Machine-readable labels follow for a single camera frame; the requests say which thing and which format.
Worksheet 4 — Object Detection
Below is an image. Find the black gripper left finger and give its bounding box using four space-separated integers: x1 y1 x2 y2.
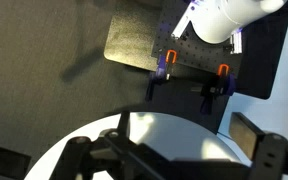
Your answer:
50 110 172 180

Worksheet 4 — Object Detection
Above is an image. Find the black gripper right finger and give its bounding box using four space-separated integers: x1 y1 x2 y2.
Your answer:
228 112 288 180

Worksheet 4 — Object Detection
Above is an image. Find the blue clamp with orange tip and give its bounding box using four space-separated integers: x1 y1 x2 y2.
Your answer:
144 49 178 103
199 63 237 115

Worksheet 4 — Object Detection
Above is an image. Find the black flat box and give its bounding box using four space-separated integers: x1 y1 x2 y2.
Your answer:
0 141 32 180

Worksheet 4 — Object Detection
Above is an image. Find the black robot mount stand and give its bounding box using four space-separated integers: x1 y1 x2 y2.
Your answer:
143 0 288 135

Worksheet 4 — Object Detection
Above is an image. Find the silver aluminium rail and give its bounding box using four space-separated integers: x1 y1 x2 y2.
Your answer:
171 13 194 40
229 30 244 55

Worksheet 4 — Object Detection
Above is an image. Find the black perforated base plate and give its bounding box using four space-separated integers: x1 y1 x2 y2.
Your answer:
150 0 246 81

